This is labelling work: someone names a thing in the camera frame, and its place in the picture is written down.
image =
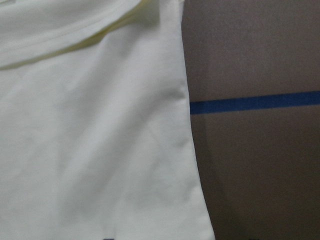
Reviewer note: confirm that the white long-sleeve t-shirt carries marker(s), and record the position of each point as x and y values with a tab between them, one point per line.
95	128

